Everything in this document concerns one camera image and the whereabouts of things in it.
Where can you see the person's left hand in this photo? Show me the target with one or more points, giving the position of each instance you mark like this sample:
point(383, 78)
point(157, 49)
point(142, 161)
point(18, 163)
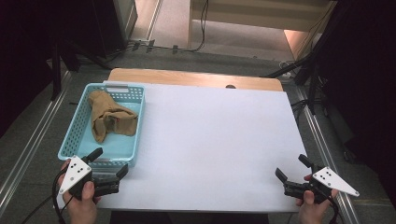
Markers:
point(81, 207)

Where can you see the beige wooden furniture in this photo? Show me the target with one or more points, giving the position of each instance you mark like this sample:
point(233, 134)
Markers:
point(261, 18)

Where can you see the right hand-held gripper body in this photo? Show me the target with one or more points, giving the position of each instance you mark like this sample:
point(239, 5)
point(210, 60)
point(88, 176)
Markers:
point(333, 180)

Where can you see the wooden table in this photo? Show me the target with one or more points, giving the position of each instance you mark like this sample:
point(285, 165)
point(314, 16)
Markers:
point(186, 77)

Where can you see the black metal stand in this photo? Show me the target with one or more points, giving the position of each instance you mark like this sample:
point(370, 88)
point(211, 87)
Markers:
point(312, 87)

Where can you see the light blue plastic basket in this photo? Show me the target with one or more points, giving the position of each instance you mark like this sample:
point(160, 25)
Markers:
point(124, 146)

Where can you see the dark cabinet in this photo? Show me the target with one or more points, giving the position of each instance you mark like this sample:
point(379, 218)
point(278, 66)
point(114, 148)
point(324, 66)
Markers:
point(107, 28)

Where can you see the dark curtain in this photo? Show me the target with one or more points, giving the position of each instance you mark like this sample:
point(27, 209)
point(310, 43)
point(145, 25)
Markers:
point(25, 46)
point(367, 77)

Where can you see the white sheet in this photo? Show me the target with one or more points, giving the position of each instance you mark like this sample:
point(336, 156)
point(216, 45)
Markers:
point(211, 140)

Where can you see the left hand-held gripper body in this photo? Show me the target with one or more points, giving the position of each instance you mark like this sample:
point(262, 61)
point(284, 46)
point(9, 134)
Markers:
point(75, 174)

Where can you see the tan cloth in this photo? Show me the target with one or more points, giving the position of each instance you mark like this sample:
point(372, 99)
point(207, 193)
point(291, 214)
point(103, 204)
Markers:
point(109, 115)

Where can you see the person's right hand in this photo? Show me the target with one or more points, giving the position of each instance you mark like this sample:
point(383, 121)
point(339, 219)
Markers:
point(311, 210)

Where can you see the aluminium frame rail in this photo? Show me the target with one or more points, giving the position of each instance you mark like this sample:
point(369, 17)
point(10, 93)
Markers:
point(323, 155)
point(31, 146)

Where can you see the black tripod stand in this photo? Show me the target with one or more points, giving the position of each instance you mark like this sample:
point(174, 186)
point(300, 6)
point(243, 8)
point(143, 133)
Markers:
point(56, 77)

